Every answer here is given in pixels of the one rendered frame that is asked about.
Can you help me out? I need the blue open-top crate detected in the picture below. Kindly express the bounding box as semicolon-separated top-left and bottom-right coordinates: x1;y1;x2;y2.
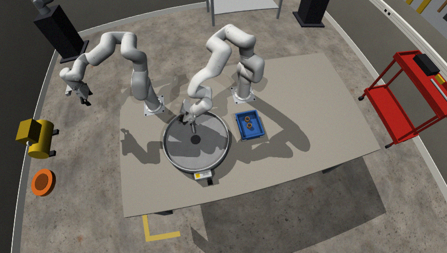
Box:
235;110;265;140

